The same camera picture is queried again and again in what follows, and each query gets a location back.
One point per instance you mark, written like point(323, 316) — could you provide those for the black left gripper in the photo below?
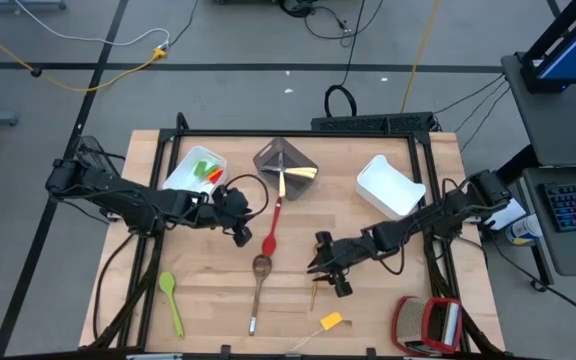
point(210, 210)

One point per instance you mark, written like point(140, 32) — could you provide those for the white paper sheet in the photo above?
point(510, 217)

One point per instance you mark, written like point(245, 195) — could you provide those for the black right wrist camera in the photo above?
point(343, 287)

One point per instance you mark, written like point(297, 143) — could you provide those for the red-orange spatula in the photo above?
point(216, 176)

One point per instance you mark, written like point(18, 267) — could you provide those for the backlit black keyboard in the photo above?
point(575, 205)

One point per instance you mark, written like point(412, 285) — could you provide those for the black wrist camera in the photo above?
point(242, 236)
point(343, 287)

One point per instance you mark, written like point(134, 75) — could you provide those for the gold metal spoon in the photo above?
point(314, 297)

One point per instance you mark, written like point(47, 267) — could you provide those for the black perforated metal box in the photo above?
point(93, 152)
point(368, 123)

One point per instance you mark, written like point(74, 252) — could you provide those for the white labelled bottle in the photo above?
point(523, 230)

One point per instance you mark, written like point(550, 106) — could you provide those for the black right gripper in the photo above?
point(350, 252)

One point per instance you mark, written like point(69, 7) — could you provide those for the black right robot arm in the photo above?
point(418, 225)

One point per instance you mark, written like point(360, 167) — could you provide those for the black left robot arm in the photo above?
point(133, 200)

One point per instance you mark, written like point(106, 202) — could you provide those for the red silicone spoon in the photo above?
point(269, 245)

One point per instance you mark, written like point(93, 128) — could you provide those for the grey keyboard desk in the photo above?
point(568, 250)

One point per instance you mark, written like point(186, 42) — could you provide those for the dark wooden spoon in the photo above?
point(262, 265)

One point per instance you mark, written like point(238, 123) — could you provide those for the green silicone spoon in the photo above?
point(167, 283)

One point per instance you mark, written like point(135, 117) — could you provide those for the red box grater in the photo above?
point(425, 325)

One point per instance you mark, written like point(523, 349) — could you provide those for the grey plastic bin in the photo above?
point(295, 190)

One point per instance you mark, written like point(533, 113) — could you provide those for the black table frame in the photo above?
point(218, 133)

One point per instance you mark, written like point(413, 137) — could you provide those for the white plastic bin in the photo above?
point(388, 187)
point(175, 182)

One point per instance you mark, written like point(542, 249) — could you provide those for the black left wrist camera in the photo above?
point(242, 236)

